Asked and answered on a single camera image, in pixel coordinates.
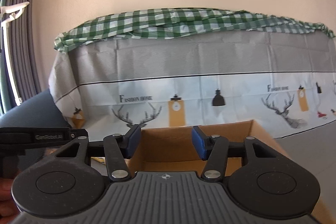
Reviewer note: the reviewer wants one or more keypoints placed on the deer print grey cloth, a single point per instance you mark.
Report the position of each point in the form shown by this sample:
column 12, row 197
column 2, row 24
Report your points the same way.
column 284, row 82

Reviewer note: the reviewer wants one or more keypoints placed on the person's left hand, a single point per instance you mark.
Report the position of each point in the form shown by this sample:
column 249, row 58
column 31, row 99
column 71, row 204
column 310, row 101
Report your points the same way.
column 8, row 208

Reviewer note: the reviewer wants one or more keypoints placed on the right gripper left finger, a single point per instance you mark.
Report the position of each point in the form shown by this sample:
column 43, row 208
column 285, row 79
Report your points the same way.
column 115, row 149

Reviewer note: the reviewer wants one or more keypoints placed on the blue sofa armrest cushion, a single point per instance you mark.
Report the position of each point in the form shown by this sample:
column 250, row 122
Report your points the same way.
column 38, row 111

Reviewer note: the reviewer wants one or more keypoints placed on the green checkered cloth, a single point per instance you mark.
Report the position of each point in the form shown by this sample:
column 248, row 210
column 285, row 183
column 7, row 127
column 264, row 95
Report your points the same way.
column 173, row 23

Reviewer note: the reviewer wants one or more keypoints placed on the yellow candy pack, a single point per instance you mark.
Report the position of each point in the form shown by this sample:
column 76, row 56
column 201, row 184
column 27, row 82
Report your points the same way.
column 101, row 160

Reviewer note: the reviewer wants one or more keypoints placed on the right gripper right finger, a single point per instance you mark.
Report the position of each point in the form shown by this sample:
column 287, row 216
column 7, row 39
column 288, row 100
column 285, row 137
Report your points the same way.
column 215, row 151

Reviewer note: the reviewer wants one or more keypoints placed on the white garment steamer stand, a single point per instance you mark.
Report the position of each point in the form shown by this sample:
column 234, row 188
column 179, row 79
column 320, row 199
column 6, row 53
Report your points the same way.
column 8, row 15

